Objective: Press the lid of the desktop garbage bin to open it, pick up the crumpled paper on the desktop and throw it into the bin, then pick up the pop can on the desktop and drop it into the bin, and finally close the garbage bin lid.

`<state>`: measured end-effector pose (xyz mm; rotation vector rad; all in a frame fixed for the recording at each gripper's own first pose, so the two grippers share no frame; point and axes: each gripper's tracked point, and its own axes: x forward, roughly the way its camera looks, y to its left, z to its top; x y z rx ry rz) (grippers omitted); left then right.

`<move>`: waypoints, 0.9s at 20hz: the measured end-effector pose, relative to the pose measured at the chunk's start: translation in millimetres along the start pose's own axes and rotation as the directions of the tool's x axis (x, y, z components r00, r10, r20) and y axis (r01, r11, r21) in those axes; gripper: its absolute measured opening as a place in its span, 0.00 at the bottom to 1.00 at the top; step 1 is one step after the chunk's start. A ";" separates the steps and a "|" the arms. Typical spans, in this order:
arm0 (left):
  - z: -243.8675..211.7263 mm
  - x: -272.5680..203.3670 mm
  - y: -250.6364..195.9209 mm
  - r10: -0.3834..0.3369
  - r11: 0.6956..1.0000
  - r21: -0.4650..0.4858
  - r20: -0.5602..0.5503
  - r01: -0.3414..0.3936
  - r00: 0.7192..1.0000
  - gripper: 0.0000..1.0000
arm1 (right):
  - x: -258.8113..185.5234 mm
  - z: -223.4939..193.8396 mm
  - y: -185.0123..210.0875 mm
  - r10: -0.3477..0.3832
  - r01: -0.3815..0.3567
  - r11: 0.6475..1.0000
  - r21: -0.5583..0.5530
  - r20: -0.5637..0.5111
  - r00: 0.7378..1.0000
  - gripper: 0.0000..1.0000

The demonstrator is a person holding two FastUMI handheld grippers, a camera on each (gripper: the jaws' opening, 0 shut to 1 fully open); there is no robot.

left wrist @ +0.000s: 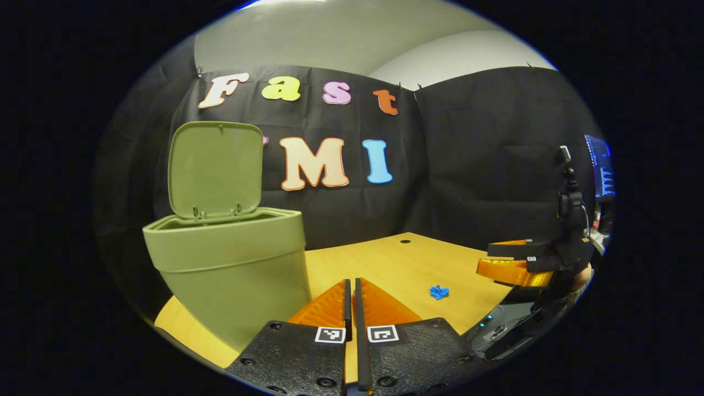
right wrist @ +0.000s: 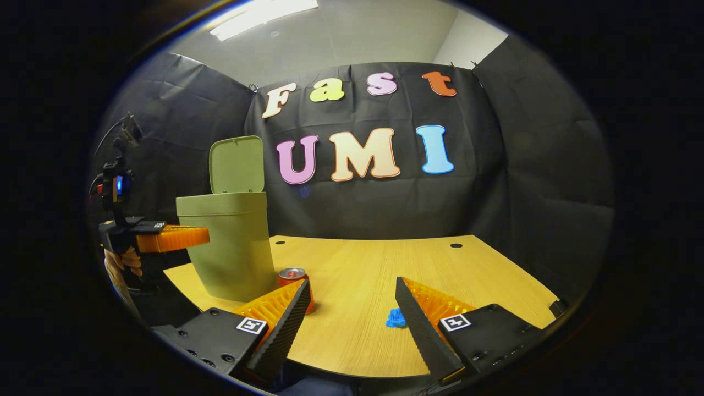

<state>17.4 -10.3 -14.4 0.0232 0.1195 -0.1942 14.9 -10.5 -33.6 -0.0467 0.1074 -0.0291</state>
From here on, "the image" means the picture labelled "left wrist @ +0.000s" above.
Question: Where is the black electronic device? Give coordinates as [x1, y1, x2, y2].
[462, 300, 553, 364]

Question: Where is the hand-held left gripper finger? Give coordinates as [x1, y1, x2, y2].
[225, 279, 353, 396]
[355, 278, 474, 396]

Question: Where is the computer monitor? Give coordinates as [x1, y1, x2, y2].
[584, 134, 615, 201]

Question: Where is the green garbage bin lid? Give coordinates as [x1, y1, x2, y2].
[168, 121, 265, 221]

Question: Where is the green desktop garbage bin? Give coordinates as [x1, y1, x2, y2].
[142, 121, 312, 353]

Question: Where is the black backdrop cloth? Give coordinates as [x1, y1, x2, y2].
[93, 38, 606, 309]

